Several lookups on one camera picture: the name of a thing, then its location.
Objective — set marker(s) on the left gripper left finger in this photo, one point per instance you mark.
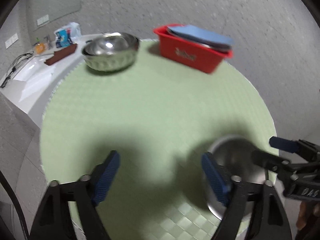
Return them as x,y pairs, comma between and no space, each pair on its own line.
53,217

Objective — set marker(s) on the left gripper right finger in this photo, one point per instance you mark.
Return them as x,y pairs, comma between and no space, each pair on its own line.
268,218

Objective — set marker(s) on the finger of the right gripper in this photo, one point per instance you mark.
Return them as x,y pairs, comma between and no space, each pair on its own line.
291,146
271,162

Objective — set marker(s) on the small steel bowl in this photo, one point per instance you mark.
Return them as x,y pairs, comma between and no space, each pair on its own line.
234,153

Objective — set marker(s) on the blue plate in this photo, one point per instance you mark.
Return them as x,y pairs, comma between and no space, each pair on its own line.
202,36

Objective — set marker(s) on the large steel bowl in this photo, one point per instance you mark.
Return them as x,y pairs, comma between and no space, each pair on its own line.
111,52

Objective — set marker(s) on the right hand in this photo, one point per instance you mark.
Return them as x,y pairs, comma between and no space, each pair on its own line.
306,209

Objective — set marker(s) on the green tablecloth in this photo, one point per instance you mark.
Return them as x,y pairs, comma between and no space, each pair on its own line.
161,116

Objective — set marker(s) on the red plastic basin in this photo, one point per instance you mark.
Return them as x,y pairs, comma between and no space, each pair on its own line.
189,53

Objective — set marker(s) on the white sink counter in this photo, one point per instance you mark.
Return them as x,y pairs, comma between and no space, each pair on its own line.
30,88

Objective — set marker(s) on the brown folded cloth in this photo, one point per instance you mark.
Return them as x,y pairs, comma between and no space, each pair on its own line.
61,54

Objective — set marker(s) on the orange small box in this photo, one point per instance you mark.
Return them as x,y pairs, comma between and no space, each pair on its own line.
40,48

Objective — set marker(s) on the steel faucet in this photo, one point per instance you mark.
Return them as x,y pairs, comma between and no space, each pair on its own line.
48,42

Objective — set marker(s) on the blue white plastic bag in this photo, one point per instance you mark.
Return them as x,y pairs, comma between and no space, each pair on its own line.
67,35

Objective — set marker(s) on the wall mirror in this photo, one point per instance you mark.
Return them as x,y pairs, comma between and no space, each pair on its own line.
41,12

